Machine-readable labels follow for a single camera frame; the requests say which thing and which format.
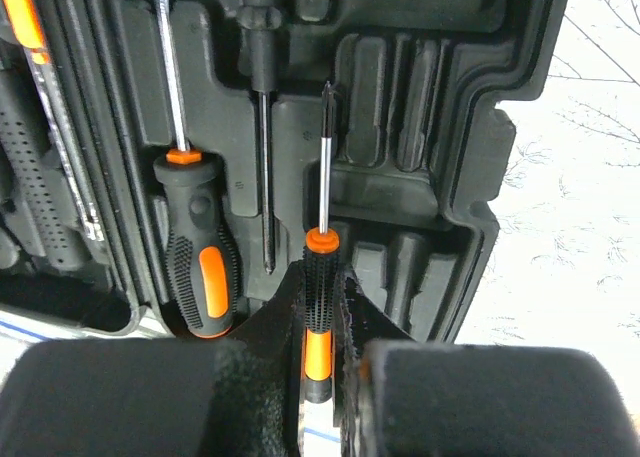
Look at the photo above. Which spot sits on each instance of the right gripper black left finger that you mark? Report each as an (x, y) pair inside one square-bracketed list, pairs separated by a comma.
[(236, 395)]

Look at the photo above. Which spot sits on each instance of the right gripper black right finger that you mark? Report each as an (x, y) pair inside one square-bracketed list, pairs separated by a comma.
[(399, 397)]

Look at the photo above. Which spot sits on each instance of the thick orange black screwdriver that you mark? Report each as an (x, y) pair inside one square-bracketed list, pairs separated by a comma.
[(200, 259)]

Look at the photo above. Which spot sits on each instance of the small precision screwdriver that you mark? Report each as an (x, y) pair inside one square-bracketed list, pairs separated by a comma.
[(321, 257)]

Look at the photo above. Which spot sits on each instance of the black plastic tool case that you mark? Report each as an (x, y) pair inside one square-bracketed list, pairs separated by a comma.
[(419, 152)]

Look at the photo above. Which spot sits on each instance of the claw hammer black handle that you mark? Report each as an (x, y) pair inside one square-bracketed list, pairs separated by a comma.
[(25, 142)]

